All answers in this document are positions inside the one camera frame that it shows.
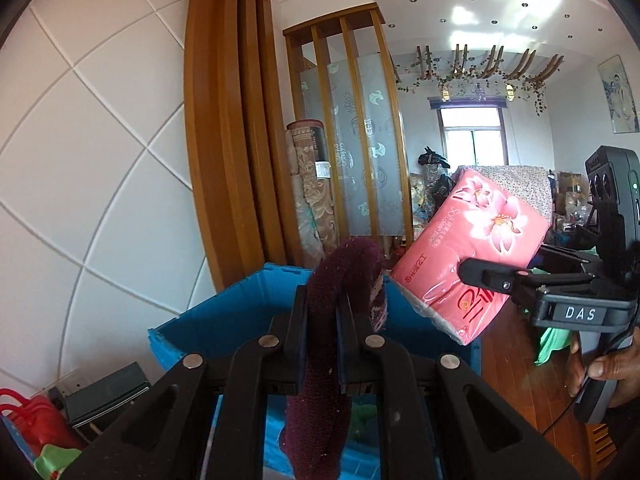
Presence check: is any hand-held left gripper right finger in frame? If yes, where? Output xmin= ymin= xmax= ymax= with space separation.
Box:
xmin=336 ymin=305 xmax=586 ymax=480

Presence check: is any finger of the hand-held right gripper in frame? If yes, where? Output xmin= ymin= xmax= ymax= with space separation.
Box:
xmin=532 ymin=244 xmax=601 ymax=273
xmin=458 ymin=257 xmax=596 ymax=311

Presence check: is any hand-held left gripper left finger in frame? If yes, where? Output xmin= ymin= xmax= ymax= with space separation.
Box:
xmin=60 ymin=285 xmax=309 ymax=480

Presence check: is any pink tissue pack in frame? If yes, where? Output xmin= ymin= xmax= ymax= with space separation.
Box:
xmin=390 ymin=166 xmax=551 ymax=346

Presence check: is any maroon sock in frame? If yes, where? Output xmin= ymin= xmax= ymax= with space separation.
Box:
xmin=279 ymin=237 xmax=390 ymax=480

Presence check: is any blue plastic crate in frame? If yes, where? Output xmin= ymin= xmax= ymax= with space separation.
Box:
xmin=147 ymin=262 xmax=483 ymax=480

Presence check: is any person's right hand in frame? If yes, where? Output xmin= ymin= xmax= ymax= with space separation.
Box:
xmin=567 ymin=332 xmax=640 ymax=408

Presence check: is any green cloth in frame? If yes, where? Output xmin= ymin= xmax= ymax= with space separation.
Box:
xmin=534 ymin=327 xmax=573 ymax=367

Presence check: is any rolled patterned carpet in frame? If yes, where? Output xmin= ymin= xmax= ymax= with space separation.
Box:
xmin=286 ymin=119 xmax=341 ymax=268

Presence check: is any black plastic bag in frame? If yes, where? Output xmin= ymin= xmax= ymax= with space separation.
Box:
xmin=419 ymin=146 xmax=451 ymax=167

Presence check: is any window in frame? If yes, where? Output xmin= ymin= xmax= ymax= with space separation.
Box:
xmin=437 ymin=105 xmax=508 ymax=167

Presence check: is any black gift box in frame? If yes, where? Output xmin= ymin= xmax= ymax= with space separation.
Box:
xmin=64 ymin=362 xmax=152 ymax=443

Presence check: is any ceiling vine decoration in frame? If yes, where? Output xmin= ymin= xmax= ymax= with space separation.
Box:
xmin=392 ymin=44 xmax=566 ymax=116

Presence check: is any wooden slatted column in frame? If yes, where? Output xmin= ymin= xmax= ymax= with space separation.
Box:
xmin=184 ymin=0 xmax=303 ymax=293

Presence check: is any wooden frosted glass screen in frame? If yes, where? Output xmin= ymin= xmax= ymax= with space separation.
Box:
xmin=282 ymin=2 xmax=416 ymax=261

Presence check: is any green plush toy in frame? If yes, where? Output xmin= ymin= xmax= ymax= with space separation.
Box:
xmin=34 ymin=443 xmax=83 ymax=480

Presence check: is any red hard case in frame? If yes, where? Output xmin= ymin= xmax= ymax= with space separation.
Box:
xmin=0 ymin=388 xmax=83 ymax=456

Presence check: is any wall poster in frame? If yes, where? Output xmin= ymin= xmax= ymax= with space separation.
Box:
xmin=597 ymin=55 xmax=640 ymax=135

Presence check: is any black cable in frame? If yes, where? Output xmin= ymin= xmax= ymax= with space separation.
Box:
xmin=540 ymin=395 xmax=578 ymax=436

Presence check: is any white wall socket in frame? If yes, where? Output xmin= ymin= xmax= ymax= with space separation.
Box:
xmin=47 ymin=367 xmax=86 ymax=397

